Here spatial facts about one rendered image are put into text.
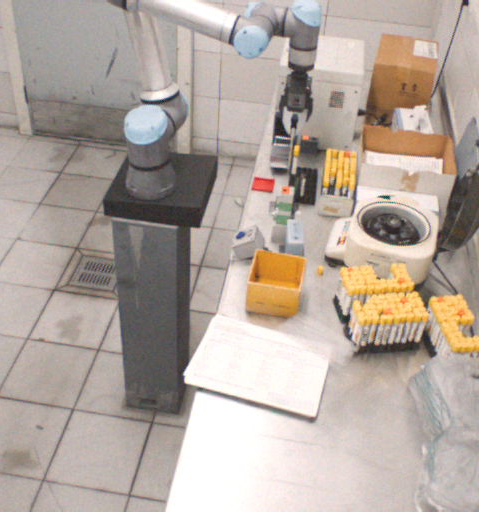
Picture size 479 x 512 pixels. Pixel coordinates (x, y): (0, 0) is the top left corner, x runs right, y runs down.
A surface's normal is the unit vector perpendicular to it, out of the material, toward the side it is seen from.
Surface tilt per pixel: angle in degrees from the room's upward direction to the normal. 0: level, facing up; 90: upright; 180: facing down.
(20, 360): 0
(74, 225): 0
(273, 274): 90
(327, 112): 90
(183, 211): 90
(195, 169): 4
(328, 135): 90
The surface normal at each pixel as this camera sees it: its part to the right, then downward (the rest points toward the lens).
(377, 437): 0.06, -0.77
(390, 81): -0.26, 0.59
